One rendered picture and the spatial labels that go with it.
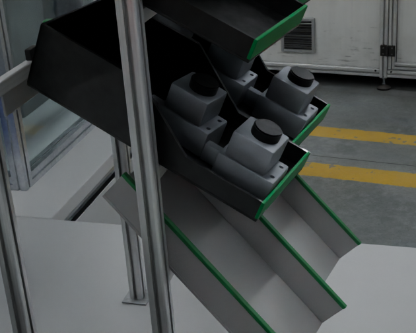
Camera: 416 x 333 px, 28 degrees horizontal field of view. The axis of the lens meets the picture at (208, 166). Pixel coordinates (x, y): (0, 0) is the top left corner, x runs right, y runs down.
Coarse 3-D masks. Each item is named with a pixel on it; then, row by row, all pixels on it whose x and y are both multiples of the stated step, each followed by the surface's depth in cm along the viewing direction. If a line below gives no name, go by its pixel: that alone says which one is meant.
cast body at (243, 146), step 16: (240, 128) 81; (256, 128) 80; (272, 128) 81; (208, 144) 84; (240, 144) 80; (256, 144) 80; (272, 144) 80; (208, 160) 85; (224, 160) 82; (240, 160) 81; (256, 160) 80; (272, 160) 80; (224, 176) 83; (240, 176) 82; (256, 176) 81; (272, 176) 82; (256, 192) 82
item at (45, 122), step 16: (16, 0) 163; (32, 0) 169; (48, 0) 176; (16, 16) 163; (32, 16) 169; (48, 16) 176; (16, 32) 163; (32, 32) 170; (16, 48) 164; (16, 64) 164; (32, 112) 172; (48, 112) 178; (64, 112) 186; (0, 128) 165; (32, 128) 172; (48, 128) 179; (64, 128) 186; (32, 144) 172; (48, 144) 179; (32, 160) 173
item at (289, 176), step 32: (96, 0) 90; (64, 32) 87; (96, 32) 94; (160, 32) 91; (32, 64) 85; (64, 64) 83; (96, 64) 81; (160, 64) 93; (192, 64) 91; (64, 96) 85; (96, 96) 83; (160, 96) 93; (128, 128) 83; (160, 128) 81; (160, 160) 82; (192, 160) 81; (288, 160) 91; (224, 192) 81
